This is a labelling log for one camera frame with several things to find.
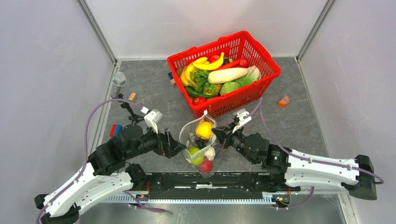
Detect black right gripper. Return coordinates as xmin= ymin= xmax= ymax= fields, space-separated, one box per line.
xmin=212 ymin=121 xmax=257 ymax=165

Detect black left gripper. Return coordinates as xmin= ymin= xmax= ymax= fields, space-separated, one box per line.
xmin=127 ymin=121 xmax=187 ymax=159

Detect yellow lemon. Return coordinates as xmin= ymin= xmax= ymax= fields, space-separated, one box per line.
xmin=195 ymin=121 xmax=213 ymax=140

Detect white garlic bulb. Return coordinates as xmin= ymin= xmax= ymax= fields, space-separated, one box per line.
xmin=204 ymin=146 xmax=216 ymax=161

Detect dark grape bunch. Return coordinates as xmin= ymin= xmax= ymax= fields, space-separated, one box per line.
xmin=193 ymin=138 xmax=208 ymax=149

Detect clear zip top bag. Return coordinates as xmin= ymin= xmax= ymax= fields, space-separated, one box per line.
xmin=179 ymin=110 xmax=223 ymax=178

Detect red apple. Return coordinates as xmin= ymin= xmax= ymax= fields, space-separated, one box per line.
xmin=199 ymin=157 xmax=213 ymax=174
xmin=208 ymin=55 xmax=220 ymax=63
xmin=237 ymin=58 xmax=249 ymax=68

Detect green lime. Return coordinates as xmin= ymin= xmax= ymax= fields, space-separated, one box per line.
xmin=186 ymin=146 xmax=205 ymax=166

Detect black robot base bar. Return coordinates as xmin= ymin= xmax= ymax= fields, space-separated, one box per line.
xmin=132 ymin=172 xmax=301 ymax=200

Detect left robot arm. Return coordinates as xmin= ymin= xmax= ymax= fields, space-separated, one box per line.
xmin=35 ymin=124 xmax=186 ymax=224

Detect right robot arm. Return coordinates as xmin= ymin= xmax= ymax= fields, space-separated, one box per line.
xmin=212 ymin=126 xmax=377 ymax=200

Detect black mini tripod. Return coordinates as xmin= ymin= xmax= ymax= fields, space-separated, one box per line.
xmin=120 ymin=102 xmax=144 ymax=125

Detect green grape bunch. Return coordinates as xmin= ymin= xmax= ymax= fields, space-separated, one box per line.
xmin=203 ymin=82 xmax=222 ymax=95

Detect red blue toy brick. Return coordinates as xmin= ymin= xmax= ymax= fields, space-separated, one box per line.
xmin=109 ymin=124 xmax=123 ymax=137

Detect dark green cucumber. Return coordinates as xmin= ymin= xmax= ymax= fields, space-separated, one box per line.
xmin=184 ymin=86 xmax=218 ymax=98

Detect small wooden block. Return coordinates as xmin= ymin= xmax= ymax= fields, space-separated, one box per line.
xmin=128 ymin=92 xmax=137 ymax=102

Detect white long squash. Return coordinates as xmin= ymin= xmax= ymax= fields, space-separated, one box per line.
xmin=208 ymin=68 xmax=248 ymax=84

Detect green lettuce leaf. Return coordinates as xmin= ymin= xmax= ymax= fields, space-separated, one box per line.
xmin=190 ymin=70 xmax=210 ymax=91

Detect wooden block behind basket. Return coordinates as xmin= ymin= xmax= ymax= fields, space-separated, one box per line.
xmin=170 ymin=79 xmax=176 ymax=87

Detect orange slice toy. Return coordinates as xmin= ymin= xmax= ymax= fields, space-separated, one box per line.
xmin=277 ymin=95 xmax=290 ymax=107

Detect pale green cabbage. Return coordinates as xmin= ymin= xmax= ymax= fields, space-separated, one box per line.
xmin=237 ymin=65 xmax=262 ymax=87

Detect yellow banana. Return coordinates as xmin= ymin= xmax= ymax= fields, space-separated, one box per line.
xmin=180 ymin=57 xmax=208 ymax=88
xmin=192 ymin=52 xmax=224 ymax=70

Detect red chili pepper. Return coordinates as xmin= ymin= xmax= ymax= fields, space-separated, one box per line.
xmin=216 ymin=60 xmax=240 ymax=71

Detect red plastic basket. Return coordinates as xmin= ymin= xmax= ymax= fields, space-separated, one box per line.
xmin=167 ymin=31 xmax=281 ymax=118

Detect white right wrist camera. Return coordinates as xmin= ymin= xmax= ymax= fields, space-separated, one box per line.
xmin=232 ymin=108 xmax=252 ymax=133

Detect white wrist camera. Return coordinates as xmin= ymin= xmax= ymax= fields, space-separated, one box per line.
xmin=232 ymin=108 xmax=252 ymax=133
xmin=141 ymin=106 xmax=163 ymax=134

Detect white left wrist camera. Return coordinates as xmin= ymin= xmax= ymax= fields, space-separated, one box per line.
xmin=141 ymin=106 xmax=163 ymax=134

